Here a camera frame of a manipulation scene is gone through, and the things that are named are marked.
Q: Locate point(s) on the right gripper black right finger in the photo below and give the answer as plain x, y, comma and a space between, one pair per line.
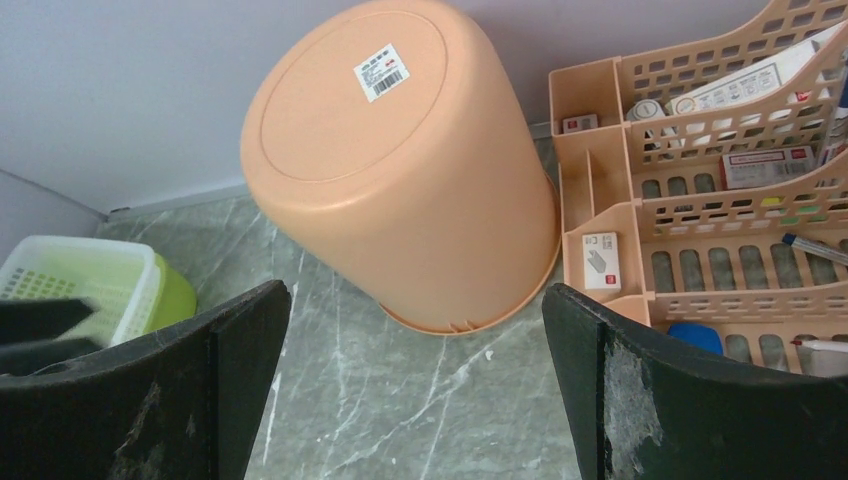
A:
643, 405

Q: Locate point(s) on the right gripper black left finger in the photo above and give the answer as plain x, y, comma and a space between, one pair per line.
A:
183, 402

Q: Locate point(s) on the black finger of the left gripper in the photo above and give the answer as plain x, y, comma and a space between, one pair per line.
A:
22, 359
34, 320

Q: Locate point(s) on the peach capybara plastic bucket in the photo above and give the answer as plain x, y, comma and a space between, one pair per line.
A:
389, 143

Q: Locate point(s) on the blue round object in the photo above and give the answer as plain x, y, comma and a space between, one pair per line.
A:
700, 336

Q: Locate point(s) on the green plastic basin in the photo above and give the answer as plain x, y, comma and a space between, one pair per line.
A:
175, 299

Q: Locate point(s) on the white perforated basket tray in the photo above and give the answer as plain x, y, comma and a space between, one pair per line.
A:
121, 280

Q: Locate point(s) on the white staples box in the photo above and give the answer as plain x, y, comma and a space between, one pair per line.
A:
601, 264

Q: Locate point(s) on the white red marker pen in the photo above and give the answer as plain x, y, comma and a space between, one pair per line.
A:
822, 345

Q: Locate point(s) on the peach plastic desk organizer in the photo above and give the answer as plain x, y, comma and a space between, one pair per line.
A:
689, 250

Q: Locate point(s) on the blue capped marker pen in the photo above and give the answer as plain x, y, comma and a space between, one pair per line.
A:
815, 248

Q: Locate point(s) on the white printed carton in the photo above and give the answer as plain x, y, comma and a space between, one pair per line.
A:
754, 81

